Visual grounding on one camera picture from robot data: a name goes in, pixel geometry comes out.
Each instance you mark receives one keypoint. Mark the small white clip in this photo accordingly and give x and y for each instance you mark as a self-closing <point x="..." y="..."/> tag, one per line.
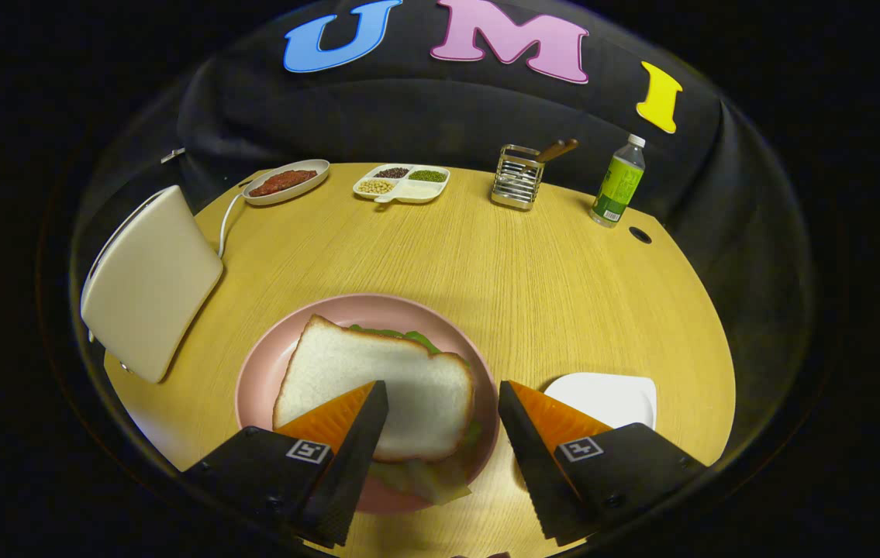
<point x="172" y="155"/>

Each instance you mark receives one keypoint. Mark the white divided bean tray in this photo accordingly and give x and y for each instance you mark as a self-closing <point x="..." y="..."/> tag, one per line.
<point x="416" y="192"/>

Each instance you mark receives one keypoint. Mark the white bread slice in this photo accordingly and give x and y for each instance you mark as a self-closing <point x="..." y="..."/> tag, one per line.
<point x="377" y="364"/>

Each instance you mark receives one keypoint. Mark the pink round plate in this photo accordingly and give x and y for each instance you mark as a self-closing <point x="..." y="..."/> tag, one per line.
<point x="269" y="364"/>

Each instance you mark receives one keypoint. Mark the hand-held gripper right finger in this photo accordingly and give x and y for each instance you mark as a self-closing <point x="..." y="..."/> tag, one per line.
<point x="540" y="473"/>

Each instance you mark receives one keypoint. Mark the white square plate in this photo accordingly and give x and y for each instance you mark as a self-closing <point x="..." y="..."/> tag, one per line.
<point x="610" y="399"/>

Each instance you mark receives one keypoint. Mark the red meat slice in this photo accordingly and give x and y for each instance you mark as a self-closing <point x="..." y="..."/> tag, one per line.
<point x="281" y="182"/>

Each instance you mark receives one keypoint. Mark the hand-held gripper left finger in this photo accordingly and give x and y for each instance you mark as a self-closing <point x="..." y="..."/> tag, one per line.
<point x="350" y="480"/>

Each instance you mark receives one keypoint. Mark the beige oval plate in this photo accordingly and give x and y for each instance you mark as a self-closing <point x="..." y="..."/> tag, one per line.
<point x="284" y="198"/>

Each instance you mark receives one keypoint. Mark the white toaster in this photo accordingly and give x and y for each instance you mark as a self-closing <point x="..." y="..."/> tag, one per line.
<point x="149" y="287"/>

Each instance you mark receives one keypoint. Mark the green lettuce leaf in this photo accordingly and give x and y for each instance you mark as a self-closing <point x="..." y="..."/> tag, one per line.
<point x="424" y="480"/>

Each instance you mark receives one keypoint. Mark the green label plastic bottle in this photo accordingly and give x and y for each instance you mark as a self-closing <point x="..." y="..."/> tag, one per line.
<point x="616" y="190"/>

